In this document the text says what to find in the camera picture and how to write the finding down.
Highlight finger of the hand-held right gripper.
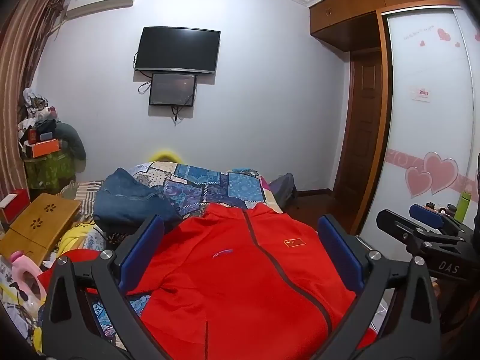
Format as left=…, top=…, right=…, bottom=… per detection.
left=409, top=204, right=459, bottom=235
left=376, top=209, right=464, bottom=260

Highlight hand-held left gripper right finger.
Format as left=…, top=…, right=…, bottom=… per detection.
left=317, top=213, right=442, bottom=360

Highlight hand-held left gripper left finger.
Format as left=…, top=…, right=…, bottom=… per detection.
left=39, top=215, right=177, bottom=360

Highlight red zip jacket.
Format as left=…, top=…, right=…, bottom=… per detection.
left=56, top=202, right=380, bottom=360

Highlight black patterned garment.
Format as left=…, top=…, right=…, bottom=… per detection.
left=100, top=222, right=142, bottom=250

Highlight green bottle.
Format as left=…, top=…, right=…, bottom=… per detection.
left=454, top=191, right=473, bottom=220

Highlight folded blue jeans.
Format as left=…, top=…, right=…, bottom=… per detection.
left=92, top=167, right=185, bottom=230

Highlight yellow cloth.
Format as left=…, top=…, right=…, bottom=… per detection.
left=57, top=220, right=110, bottom=257

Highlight striped bed sheet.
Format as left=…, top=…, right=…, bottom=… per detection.
left=56, top=179, right=108, bottom=230

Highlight dark backpack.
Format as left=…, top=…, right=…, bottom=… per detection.
left=268, top=173, right=298, bottom=211

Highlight blue patchwork bedspread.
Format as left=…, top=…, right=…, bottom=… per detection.
left=73, top=160, right=286, bottom=357

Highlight wooden folding table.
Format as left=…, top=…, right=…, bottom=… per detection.
left=0, top=192, right=83, bottom=268

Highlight brown wooden door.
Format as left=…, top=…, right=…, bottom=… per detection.
left=333, top=46, right=384, bottom=196

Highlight white and red sticker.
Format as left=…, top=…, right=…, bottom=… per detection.
left=410, top=86, right=433, bottom=102

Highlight red and white box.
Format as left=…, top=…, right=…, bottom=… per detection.
left=0, top=188, right=31, bottom=225

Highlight cartoon printed bag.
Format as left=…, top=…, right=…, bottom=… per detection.
left=0, top=258, right=46, bottom=351

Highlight orange box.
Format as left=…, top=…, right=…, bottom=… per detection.
left=31, top=138, right=62, bottom=158

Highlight pile of clutter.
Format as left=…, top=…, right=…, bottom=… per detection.
left=16, top=87, right=61, bottom=148

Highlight small black monitor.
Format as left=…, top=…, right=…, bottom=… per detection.
left=148, top=72, right=198, bottom=107

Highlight brown striped curtain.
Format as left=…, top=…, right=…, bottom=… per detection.
left=0, top=0, right=71, bottom=200

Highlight wooden overhead cabinet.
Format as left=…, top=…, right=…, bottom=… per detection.
left=309, top=0, right=461, bottom=52

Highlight black monitor cable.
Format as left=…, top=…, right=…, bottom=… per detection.
left=171, top=104, right=189, bottom=127

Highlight black wall television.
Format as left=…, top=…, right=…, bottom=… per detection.
left=134, top=26, right=221, bottom=75

